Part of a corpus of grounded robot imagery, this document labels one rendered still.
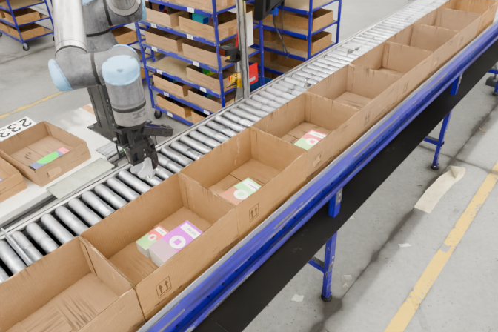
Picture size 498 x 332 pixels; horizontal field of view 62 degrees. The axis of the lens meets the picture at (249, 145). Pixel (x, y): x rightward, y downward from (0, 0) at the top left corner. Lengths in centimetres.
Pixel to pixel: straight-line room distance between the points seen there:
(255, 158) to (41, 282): 93
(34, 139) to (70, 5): 125
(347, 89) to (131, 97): 148
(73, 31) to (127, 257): 73
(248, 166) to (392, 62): 124
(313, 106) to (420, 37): 118
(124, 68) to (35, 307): 78
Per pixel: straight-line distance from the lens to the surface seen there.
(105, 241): 146
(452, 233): 290
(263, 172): 173
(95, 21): 218
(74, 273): 146
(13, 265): 185
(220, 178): 170
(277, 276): 170
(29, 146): 249
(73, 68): 122
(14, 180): 215
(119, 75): 108
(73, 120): 264
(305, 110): 203
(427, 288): 257
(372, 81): 225
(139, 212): 149
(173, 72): 353
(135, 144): 119
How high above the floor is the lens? 197
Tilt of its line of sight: 35 degrees down
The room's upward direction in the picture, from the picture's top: 3 degrees counter-clockwise
